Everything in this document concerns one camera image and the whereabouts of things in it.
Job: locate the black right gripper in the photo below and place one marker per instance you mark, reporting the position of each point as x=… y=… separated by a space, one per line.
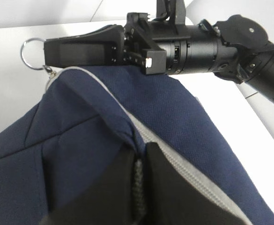
x=156 y=46

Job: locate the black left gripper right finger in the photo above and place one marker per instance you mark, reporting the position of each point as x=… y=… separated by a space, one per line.
x=174 y=201

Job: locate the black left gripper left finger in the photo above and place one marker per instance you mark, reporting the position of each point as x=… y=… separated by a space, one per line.
x=108 y=201

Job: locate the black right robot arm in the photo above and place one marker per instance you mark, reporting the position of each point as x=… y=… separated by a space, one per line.
x=255 y=54

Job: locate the navy blue lunch bag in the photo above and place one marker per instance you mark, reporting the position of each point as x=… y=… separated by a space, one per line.
x=87 y=115

